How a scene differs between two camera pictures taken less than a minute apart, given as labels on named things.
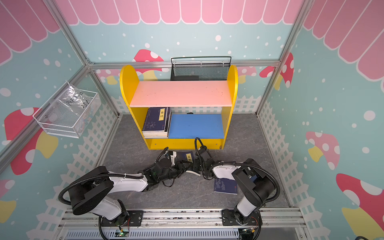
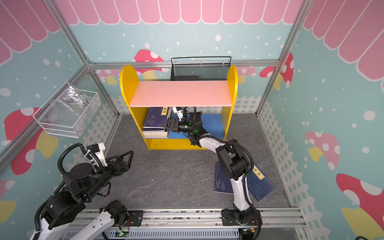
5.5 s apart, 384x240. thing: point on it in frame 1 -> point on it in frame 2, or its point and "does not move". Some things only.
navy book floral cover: (187, 156) -> (155, 115)
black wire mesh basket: (203, 68) does not move
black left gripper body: (178, 170) -> (117, 171)
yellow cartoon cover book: (155, 135) does not move
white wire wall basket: (68, 115) does not move
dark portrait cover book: (155, 133) does not move
